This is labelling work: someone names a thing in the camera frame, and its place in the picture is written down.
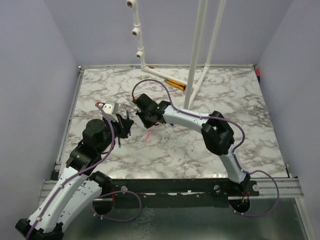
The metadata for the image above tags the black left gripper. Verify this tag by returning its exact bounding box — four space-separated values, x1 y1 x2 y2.
98 113 133 154

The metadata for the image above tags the purple gel pen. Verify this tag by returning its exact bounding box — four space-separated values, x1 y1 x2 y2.
126 110 132 137

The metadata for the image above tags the red pen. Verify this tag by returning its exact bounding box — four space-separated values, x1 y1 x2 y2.
145 131 152 142

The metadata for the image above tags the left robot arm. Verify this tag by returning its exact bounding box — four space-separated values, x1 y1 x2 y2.
15 114 134 240

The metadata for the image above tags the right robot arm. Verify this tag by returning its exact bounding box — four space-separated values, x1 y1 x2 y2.
132 93 250 196

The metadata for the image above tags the yellow utility knife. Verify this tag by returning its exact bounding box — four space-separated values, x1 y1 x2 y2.
164 78 186 92

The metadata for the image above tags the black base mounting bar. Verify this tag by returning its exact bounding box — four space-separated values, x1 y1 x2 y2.
92 178 259 212

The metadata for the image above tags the red black clamp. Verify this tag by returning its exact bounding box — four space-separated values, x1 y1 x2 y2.
255 68 261 83

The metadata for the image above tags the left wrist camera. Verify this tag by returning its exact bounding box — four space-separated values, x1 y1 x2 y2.
102 101 119 120

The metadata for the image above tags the white PVC pipe frame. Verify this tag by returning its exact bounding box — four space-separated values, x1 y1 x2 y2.
125 0 227 110

